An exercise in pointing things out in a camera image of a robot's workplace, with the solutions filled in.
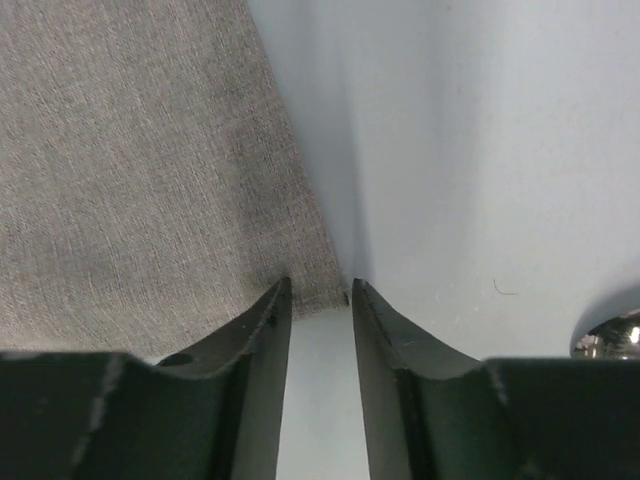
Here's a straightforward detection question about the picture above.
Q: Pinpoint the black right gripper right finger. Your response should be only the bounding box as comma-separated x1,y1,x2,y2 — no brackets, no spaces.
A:
352,279,639,479

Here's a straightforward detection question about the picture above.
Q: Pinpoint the grey cloth napkin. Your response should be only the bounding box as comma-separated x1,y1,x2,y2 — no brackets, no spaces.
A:
1,1,346,358

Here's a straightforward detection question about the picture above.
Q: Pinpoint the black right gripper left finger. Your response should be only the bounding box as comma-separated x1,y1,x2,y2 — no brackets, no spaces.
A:
1,279,292,479

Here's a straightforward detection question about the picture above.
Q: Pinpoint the wooden handled metal spoon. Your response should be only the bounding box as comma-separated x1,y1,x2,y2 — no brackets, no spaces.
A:
571,310,640,360

